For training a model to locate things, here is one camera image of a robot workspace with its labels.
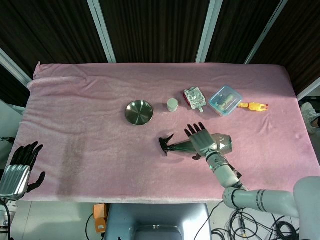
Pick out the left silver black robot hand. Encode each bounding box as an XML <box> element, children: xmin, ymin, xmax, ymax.
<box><xmin>0</xmin><ymin>141</ymin><xmax>47</xmax><ymax>201</ymax></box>

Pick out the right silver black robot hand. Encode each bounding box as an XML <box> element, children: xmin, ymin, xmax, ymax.
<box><xmin>184</xmin><ymin>121</ymin><xmax>218</xmax><ymax>161</ymax></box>

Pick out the green translucent glass bottle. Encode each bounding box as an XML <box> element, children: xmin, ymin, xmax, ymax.
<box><xmin>158</xmin><ymin>133</ymin><xmax>233</xmax><ymax>158</ymax></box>

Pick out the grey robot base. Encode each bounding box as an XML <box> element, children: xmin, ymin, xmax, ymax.
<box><xmin>106</xmin><ymin>202</ymin><xmax>213</xmax><ymax>240</ymax></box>

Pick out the silver foil spout pouch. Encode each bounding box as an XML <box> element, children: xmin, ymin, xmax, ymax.
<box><xmin>184</xmin><ymin>86</ymin><xmax>207</xmax><ymax>114</ymax></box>

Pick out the clear container with blue lid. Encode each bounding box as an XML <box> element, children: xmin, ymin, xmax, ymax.
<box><xmin>208</xmin><ymin>85</ymin><xmax>244</xmax><ymax>118</ymax></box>

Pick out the small white lidded jar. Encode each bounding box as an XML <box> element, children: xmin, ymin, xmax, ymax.
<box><xmin>166</xmin><ymin>98</ymin><xmax>179</xmax><ymax>112</ymax></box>

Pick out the yellow rubber chicken toy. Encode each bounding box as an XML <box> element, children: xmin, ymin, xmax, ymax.
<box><xmin>237</xmin><ymin>101</ymin><xmax>270</xmax><ymax>113</ymax></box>

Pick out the round stainless steel dish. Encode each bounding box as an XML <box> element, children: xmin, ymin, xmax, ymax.
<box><xmin>124</xmin><ymin>99</ymin><xmax>155</xmax><ymax>127</ymax></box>

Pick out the pink fleece table cloth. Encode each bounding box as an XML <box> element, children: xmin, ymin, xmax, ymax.
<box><xmin>9</xmin><ymin>61</ymin><xmax>318</xmax><ymax>204</ymax></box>

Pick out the orange box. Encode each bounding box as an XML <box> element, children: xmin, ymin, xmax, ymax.
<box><xmin>92</xmin><ymin>203</ymin><xmax>108</xmax><ymax>234</ymax></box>

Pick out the grey sneaker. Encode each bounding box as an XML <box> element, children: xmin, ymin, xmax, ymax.
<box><xmin>300</xmin><ymin>102</ymin><xmax>320</xmax><ymax>135</ymax></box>

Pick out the black cable bundle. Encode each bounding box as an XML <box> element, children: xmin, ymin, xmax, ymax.
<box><xmin>211</xmin><ymin>199</ymin><xmax>301</xmax><ymax>240</ymax></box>

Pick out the white frame post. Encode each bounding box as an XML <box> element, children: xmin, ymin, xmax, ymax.
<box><xmin>244</xmin><ymin>0</ymin><xmax>289</xmax><ymax>65</ymax></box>
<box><xmin>86</xmin><ymin>0</ymin><xmax>117</xmax><ymax>63</ymax></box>
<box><xmin>195</xmin><ymin>0</ymin><xmax>224</xmax><ymax>63</ymax></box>
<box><xmin>296</xmin><ymin>77</ymin><xmax>320</xmax><ymax>102</ymax></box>
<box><xmin>0</xmin><ymin>48</ymin><xmax>33</xmax><ymax>88</ymax></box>

